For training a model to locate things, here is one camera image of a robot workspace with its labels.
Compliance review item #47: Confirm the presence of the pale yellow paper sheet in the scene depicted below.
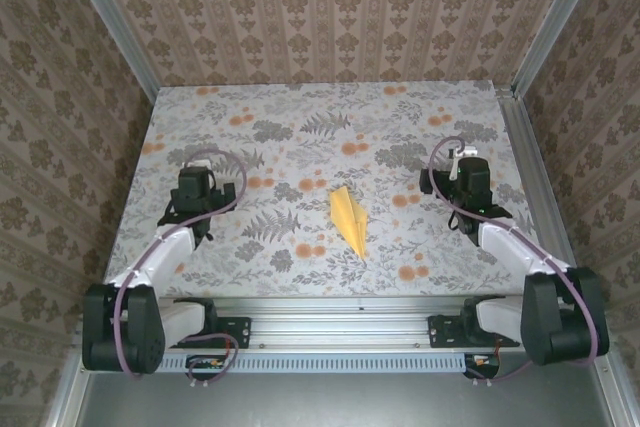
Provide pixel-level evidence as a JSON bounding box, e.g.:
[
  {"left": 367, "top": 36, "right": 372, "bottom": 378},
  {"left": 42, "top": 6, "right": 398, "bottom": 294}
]
[{"left": 329, "top": 186, "right": 371, "bottom": 262}]

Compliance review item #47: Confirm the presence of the grey metal sheet panel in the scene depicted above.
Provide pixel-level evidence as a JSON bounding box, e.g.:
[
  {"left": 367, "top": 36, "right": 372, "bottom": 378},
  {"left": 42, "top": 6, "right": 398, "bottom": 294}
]
[{"left": 79, "top": 371, "right": 609, "bottom": 427}]

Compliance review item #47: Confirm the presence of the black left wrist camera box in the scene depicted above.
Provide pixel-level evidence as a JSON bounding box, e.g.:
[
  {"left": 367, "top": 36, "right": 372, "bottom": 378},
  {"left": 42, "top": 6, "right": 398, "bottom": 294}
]
[{"left": 178, "top": 165, "right": 217, "bottom": 200}]

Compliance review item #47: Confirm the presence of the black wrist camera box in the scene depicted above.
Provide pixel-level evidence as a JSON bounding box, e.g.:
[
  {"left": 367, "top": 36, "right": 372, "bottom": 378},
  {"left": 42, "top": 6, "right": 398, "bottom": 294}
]
[
  {"left": 455, "top": 156, "right": 492, "bottom": 200},
  {"left": 178, "top": 165, "right": 217, "bottom": 200}
]

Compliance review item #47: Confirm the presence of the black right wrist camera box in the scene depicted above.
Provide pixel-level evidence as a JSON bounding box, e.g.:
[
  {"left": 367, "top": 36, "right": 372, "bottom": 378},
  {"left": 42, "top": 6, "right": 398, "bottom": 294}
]
[{"left": 455, "top": 156, "right": 492, "bottom": 200}]

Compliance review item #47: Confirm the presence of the aluminium side rail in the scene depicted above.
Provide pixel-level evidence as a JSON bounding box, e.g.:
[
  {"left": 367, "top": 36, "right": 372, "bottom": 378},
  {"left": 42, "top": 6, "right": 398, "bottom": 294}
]
[{"left": 494, "top": 86, "right": 591, "bottom": 311}]

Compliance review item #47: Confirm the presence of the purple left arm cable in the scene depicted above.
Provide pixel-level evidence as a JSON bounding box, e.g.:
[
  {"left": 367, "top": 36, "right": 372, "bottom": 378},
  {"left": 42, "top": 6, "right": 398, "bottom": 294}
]
[{"left": 112, "top": 149, "right": 248, "bottom": 391}]

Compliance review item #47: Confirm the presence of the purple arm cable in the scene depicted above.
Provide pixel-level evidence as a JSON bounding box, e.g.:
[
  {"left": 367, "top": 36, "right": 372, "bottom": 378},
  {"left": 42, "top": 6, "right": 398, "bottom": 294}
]
[
  {"left": 429, "top": 135, "right": 601, "bottom": 388},
  {"left": 112, "top": 149, "right": 248, "bottom": 391}
]

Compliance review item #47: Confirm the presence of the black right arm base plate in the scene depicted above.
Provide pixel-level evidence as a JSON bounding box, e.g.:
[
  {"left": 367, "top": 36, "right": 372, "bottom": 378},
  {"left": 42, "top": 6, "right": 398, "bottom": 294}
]
[{"left": 427, "top": 314, "right": 521, "bottom": 350}]

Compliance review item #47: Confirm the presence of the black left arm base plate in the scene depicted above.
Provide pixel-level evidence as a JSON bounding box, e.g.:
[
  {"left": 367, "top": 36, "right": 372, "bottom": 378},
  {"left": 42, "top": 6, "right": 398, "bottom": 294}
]
[{"left": 199, "top": 315, "right": 253, "bottom": 350}]

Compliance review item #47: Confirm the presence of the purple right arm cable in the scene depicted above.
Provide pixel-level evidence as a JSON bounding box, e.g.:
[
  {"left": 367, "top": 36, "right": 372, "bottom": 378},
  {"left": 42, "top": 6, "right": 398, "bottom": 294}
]
[{"left": 429, "top": 135, "right": 601, "bottom": 388}]

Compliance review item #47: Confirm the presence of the aluminium table edge rail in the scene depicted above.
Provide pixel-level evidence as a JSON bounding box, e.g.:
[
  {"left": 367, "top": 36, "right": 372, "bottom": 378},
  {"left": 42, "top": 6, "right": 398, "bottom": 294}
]
[{"left": 69, "top": 295, "right": 612, "bottom": 351}]

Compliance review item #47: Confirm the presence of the grey slotted cable duct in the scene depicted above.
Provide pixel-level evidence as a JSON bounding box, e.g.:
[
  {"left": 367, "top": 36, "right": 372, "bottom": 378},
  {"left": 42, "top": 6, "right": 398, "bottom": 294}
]
[{"left": 159, "top": 352, "right": 469, "bottom": 373}]

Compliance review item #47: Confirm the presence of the aluminium corner post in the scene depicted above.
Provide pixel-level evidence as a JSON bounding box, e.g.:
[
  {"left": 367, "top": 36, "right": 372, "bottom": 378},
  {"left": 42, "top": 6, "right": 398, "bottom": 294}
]
[
  {"left": 509, "top": 0, "right": 601, "bottom": 98},
  {"left": 58, "top": 0, "right": 161, "bottom": 101}
]

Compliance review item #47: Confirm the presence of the aluminium lower frame bar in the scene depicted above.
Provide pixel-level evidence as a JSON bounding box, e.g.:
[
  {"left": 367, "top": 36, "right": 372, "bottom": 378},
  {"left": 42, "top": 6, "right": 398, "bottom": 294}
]
[
  {"left": 589, "top": 349, "right": 632, "bottom": 427},
  {"left": 47, "top": 346, "right": 96, "bottom": 427}
]

